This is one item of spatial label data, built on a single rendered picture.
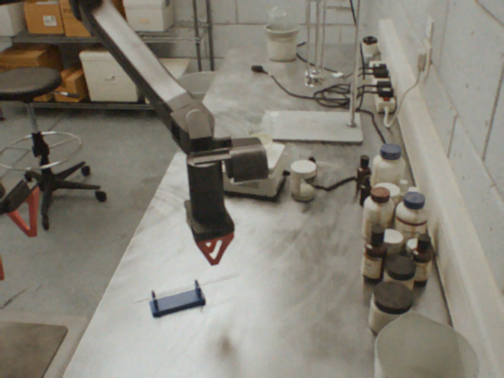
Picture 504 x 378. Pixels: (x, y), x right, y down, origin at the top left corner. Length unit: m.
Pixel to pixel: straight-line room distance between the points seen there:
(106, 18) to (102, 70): 2.50
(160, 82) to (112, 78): 2.61
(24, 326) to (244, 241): 0.75
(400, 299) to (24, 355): 1.01
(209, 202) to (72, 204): 1.99
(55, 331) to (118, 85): 2.21
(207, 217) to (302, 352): 0.27
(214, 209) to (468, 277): 0.43
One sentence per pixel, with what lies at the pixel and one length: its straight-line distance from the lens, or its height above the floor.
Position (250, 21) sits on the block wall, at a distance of 3.62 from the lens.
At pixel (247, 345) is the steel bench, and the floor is 0.75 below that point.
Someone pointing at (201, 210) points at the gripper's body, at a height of 0.96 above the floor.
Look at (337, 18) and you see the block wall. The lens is 3.59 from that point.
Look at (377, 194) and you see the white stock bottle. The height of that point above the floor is 0.86.
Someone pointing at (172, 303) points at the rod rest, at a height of 0.76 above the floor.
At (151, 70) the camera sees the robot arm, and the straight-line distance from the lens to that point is 0.94.
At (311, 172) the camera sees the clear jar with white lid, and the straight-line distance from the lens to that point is 1.22.
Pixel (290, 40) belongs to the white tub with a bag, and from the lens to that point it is 2.16.
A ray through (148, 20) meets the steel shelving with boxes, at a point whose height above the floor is 0.63.
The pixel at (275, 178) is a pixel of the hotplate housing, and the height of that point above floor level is 0.81.
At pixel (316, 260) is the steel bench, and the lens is 1.08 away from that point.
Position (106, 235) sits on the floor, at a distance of 2.52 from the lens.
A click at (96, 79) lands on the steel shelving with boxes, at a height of 0.29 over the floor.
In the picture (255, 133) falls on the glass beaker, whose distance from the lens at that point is 1.23.
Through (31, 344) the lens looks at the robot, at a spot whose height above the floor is 0.37.
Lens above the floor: 1.44
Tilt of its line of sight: 32 degrees down
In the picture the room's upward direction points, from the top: 2 degrees counter-clockwise
